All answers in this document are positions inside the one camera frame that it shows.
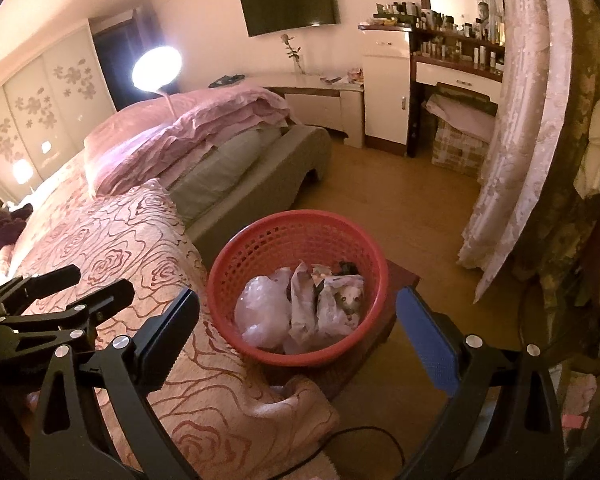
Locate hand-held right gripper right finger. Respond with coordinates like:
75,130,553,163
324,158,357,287
395,287,566,480

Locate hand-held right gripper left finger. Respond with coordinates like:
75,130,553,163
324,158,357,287
29,287,201,480

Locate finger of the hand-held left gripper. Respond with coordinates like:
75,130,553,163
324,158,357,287
5,280,135,357
0,265,83,322

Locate doll picture packet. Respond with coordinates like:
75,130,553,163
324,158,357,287
317,275,366,336

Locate clear plastic bag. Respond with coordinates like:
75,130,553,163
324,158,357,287
235,267,293,348

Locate red plastic basket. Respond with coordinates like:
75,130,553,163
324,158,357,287
209,210,389,367

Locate white grey wrapper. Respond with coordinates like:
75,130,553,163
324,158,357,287
289,260,327,356

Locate brown wooden stool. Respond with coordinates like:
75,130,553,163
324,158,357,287
275,259,422,401

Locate dark purple plush toy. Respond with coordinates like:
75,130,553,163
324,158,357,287
0,205,33,271

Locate rose pattern blanket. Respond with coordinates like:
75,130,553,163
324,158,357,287
10,178,341,480

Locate pink floral bed sheet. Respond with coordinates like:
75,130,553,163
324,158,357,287
0,150,96,271

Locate bedside lamp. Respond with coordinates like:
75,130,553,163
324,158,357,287
11,159,35,191

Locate pink pillow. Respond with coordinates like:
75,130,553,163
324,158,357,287
82,105,181,196

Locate pink cloth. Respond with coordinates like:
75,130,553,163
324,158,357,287
561,375,599,431

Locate flower pattern wardrobe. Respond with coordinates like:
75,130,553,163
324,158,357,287
0,25,118,201

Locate grey upholstered bed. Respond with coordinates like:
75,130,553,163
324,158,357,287
170,125,333,271

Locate dark floral curtain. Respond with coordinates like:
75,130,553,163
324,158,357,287
510,0,600,361

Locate cloth covered stool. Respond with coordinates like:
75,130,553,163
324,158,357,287
425,82,498,178

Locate pink floral curtain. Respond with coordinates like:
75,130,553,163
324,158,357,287
457,0,576,306

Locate folded pink quilt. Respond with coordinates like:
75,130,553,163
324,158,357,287
92,85,301,196

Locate dark door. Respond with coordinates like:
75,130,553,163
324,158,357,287
90,7,148,111

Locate white television console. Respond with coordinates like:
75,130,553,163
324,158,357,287
245,72,366,148

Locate hanging white clothes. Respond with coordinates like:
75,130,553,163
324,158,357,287
573,95,600,198

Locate white cabinet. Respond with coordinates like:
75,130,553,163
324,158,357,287
360,27,413,153

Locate dressing table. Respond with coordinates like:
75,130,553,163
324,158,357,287
407,25,506,161

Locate rose in glass vase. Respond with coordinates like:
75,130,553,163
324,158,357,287
279,33,306,76

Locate row of cosmetic bottles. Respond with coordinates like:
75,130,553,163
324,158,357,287
372,0,506,68

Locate black cable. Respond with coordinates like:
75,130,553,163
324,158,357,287
260,426,406,480

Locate ring light on stand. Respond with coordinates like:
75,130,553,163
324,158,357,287
131,46,183,121

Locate wall television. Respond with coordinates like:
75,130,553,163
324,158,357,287
238,0,341,38

